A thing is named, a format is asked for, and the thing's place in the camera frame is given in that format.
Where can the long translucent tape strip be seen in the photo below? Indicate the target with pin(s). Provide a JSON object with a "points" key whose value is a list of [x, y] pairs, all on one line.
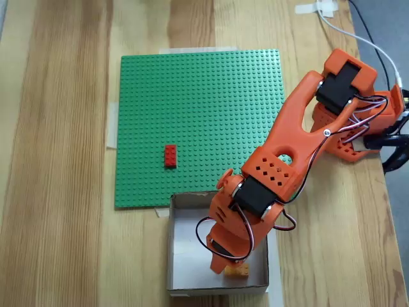
{"points": [[275, 272]]}

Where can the yellow lego block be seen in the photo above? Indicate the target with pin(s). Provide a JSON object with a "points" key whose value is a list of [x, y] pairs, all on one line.
{"points": [[239, 271]]}

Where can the red lego block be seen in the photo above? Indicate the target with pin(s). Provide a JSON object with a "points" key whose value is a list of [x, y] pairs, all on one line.
{"points": [[170, 156]]}

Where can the open cardboard box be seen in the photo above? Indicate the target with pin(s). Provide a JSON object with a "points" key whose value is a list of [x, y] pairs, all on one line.
{"points": [[188, 256]]}

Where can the small translucent tape piece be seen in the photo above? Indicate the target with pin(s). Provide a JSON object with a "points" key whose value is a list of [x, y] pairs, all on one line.
{"points": [[161, 211]]}

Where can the black table clamp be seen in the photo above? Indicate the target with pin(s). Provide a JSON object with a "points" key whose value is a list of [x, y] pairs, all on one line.
{"points": [[391, 144]]}

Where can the green lego baseplate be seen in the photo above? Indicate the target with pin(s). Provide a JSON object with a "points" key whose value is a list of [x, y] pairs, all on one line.
{"points": [[191, 121]]}

